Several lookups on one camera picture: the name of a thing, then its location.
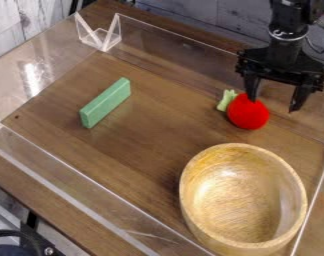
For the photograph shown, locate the wooden bowl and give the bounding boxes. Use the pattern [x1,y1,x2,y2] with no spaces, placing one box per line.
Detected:
[180,143,308,256]

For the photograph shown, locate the green rectangular block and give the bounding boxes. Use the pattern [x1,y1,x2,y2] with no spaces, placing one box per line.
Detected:
[80,77,132,129]

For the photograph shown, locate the black clamp with cable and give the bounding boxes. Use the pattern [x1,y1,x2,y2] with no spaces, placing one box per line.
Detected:
[0,215,66,256]

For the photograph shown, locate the clear acrylic tray walls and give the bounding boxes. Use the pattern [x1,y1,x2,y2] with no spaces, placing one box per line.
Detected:
[0,16,324,256]

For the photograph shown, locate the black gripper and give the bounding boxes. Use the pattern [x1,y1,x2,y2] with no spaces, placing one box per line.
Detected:
[236,29,324,112]

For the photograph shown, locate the clear acrylic corner bracket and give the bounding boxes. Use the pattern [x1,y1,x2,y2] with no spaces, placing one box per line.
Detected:
[74,13,122,52]

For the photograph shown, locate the red felt strawberry toy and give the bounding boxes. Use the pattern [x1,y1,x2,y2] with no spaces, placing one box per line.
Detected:
[217,89,271,130]

